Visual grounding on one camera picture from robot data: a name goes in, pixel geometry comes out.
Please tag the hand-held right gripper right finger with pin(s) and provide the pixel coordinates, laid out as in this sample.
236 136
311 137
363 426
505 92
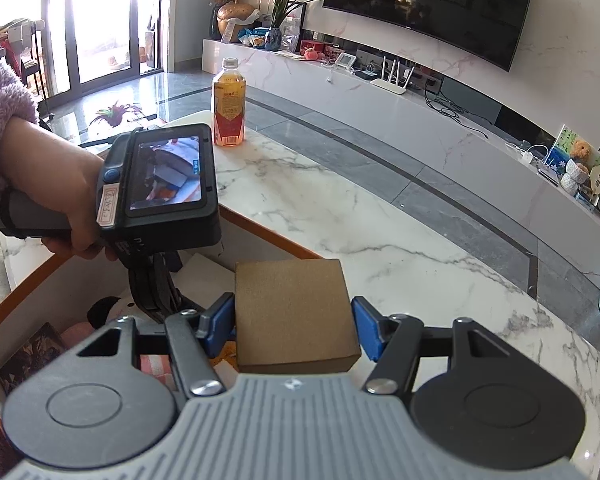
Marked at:
367 327

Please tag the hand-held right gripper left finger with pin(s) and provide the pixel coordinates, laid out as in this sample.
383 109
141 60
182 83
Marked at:
220 326

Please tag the brown cube box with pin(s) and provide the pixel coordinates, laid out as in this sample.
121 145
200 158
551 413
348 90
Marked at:
295 315

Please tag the orange cardboard box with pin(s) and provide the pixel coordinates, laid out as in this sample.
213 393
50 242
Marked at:
40 280

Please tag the dark card box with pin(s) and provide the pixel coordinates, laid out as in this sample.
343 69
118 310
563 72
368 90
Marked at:
30 360

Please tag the person's left forearm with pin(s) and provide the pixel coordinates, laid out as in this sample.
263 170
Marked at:
2 100

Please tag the person's left hand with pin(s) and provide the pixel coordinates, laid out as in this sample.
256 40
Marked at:
50 170

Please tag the black white plush toy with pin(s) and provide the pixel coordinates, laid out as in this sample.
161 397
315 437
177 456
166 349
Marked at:
107 312

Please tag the tea bottle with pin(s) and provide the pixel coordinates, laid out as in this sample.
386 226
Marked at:
229 110

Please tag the red feather ornament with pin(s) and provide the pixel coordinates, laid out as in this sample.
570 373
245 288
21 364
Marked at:
115 115

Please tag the snack bags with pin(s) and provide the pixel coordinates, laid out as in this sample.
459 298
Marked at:
254 37

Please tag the marble television console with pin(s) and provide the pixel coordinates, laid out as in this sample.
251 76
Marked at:
405 120

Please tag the gold vase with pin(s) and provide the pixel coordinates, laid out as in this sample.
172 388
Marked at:
235 22

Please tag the pink plush toy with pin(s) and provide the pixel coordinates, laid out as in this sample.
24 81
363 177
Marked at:
312 53

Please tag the glass balcony door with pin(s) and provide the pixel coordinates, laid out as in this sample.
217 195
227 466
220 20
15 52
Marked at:
95 15

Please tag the white small display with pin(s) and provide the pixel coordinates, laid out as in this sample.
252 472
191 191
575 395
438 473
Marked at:
345 60

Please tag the potted snake plant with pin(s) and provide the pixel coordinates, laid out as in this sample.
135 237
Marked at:
282 10

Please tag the white router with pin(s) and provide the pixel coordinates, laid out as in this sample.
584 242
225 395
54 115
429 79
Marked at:
391 85

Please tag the white ceramic pot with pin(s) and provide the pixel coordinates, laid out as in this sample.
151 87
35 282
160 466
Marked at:
574 177

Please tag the picture card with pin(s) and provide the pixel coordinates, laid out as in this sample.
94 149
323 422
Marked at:
562 142

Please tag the brown teddy bear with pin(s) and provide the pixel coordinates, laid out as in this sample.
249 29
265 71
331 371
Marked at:
581 152

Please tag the black television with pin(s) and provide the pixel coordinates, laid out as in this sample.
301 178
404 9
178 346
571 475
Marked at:
430 5

